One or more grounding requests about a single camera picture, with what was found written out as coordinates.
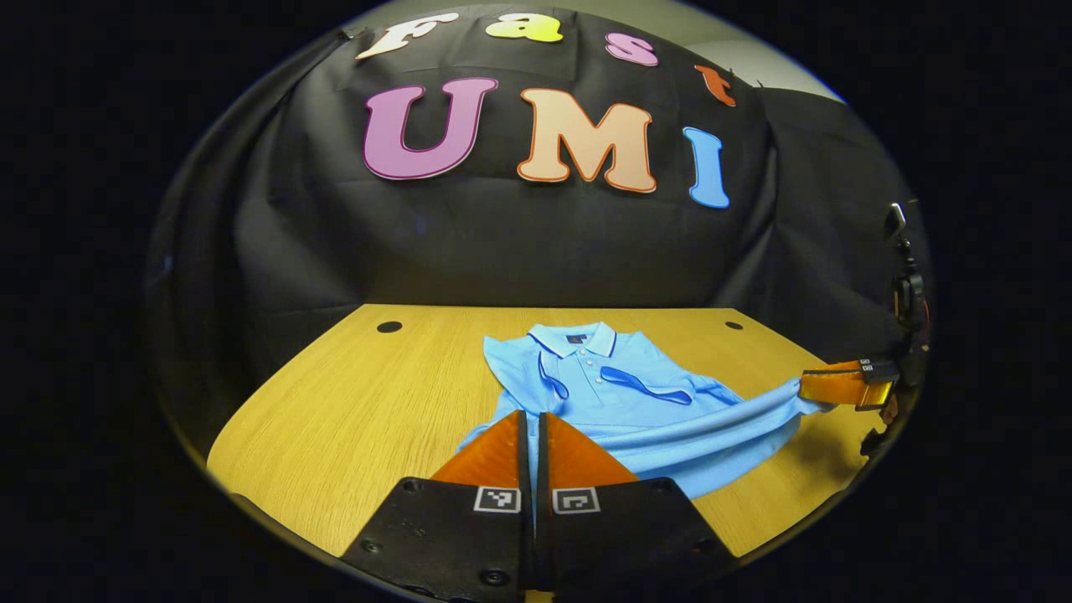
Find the light blue polo T-shirt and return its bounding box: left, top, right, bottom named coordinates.
left=456, top=322, right=830, bottom=503

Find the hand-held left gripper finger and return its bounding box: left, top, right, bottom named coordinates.
left=339, top=410, right=537, bottom=603
left=536, top=412, right=738, bottom=591

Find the black backdrop cloth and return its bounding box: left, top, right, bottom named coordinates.
left=142, top=4, right=932, bottom=461

